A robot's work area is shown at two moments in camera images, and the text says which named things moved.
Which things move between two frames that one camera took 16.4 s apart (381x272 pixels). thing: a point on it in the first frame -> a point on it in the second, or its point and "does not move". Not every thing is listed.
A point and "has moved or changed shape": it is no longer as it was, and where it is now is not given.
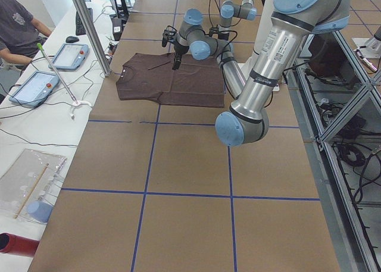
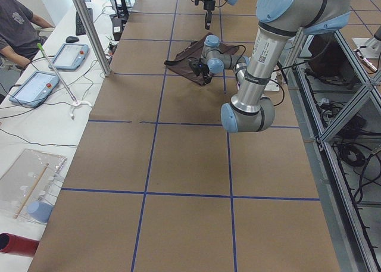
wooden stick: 31,192 does not move
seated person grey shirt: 21,35 does not move
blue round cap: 40,210 does not move
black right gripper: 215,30 -> 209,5
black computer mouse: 71,39 does not move
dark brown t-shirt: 150,77 has moved or changed shape
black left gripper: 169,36 -> 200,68
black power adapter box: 117,28 does not move
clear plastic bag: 28,187 does not move
